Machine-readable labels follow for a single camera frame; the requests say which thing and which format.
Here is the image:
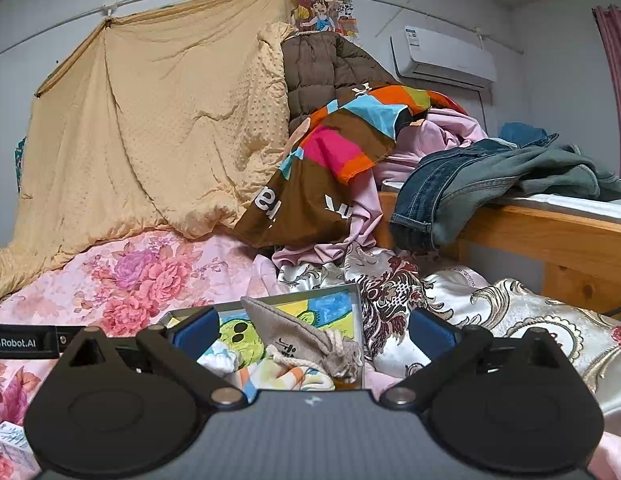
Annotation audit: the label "grey drawstring pouch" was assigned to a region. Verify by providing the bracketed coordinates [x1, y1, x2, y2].
[241, 297, 363, 384]

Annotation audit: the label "white grey cloth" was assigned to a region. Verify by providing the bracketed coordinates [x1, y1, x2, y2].
[196, 344, 241, 378]

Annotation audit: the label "pink floral bedsheet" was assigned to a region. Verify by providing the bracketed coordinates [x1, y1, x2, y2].
[0, 228, 292, 480]

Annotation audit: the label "satin patterned bedcover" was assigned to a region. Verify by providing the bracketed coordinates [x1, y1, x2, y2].
[274, 243, 621, 437]

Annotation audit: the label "striped pastel sock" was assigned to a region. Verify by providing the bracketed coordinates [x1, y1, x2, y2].
[226, 359, 335, 394]

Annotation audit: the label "orange white packet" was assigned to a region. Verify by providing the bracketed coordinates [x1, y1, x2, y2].
[0, 422, 40, 479]

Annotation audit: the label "cartoon printed shallow box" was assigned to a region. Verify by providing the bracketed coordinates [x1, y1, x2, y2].
[160, 285, 364, 398]

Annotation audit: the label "blue denim jeans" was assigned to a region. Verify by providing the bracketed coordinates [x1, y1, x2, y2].
[390, 134, 557, 252]

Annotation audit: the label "colourful brown patterned cloth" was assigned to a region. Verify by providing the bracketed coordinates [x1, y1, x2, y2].
[234, 81, 463, 248]

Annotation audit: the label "grey green jacket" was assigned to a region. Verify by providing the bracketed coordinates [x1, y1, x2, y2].
[429, 146, 621, 250]

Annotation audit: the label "light pink garment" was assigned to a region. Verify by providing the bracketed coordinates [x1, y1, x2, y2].
[272, 108, 487, 268]

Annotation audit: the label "yellow hanging quilt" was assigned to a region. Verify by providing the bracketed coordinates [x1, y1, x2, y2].
[0, 0, 296, 298]

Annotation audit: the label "white air conditioner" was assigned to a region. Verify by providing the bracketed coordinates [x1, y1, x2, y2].
[390, 26, 497, 90]

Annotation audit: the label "brown quilted jacket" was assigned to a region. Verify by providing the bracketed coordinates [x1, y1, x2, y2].
[281, 32, 397, 134]

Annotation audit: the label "wooden bed frame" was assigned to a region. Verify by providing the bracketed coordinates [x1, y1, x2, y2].
[375, 190, 621, 317]

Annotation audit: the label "cartoon wall poster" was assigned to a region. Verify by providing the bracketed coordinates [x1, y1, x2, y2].
[293, 0, 358, 41]

